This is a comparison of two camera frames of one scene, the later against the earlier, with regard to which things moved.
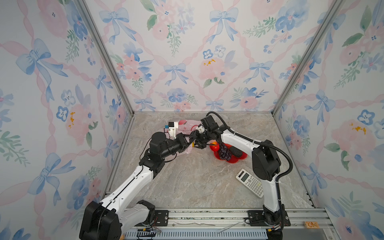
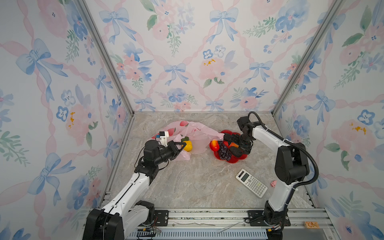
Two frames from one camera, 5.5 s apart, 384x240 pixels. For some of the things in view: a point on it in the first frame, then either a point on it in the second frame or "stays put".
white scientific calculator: (251, 182) stays put
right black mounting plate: (256, 218) stays put
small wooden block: (311, 225) stays put
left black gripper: (181, 142) → (173, 150)
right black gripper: (197, 134) → (245, 149)
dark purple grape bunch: (224, 153) stays put
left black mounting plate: (161, 218) stays put
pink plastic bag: (187, 127) → (185, 156)
